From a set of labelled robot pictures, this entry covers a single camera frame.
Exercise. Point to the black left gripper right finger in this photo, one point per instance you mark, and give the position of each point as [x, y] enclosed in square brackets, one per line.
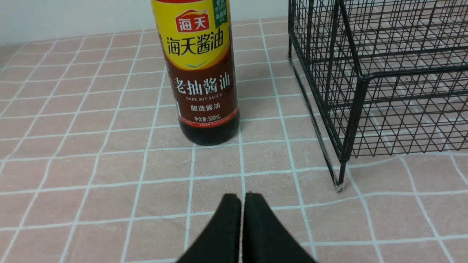
[265, 239]

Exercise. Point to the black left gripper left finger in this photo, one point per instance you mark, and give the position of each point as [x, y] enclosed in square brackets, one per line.
[219, 240]

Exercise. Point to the dark soy sauce bottle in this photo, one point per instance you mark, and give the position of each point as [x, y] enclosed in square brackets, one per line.
[196, 38]

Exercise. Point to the pink checkered tablecloth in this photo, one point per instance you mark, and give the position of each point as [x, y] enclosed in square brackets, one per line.
[95, 168]

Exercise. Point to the black wire mesh shelf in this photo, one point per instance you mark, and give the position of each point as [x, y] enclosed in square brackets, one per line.
[381, 77]

